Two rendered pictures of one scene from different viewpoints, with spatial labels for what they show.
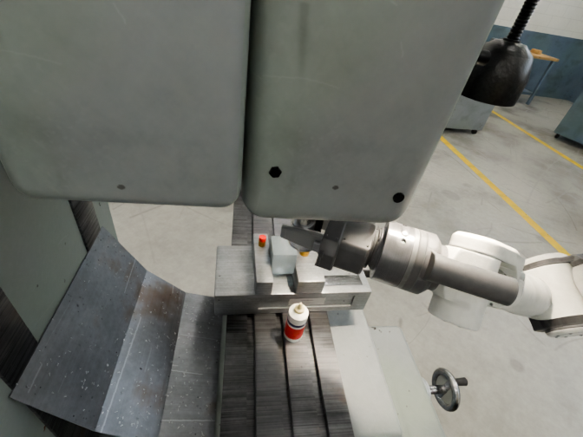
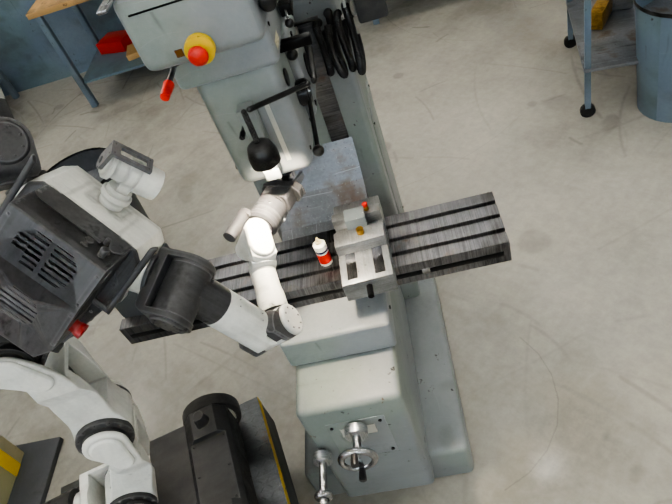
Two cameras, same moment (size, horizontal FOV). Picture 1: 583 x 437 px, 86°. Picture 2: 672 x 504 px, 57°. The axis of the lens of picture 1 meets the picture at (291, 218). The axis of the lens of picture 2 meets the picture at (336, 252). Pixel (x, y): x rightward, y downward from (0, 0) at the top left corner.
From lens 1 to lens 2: 1.81 m
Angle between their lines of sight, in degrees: 80
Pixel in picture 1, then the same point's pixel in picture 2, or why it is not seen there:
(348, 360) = (328, 314)
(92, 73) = not seen: hidden behind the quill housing
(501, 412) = not seen: outside the picture
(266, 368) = (304, 253)
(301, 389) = (291, 271)
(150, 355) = (316, 207)
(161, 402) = (298, 225)
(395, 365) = (354, 382)
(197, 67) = not seen: hidden behind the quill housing
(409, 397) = (328, 390)
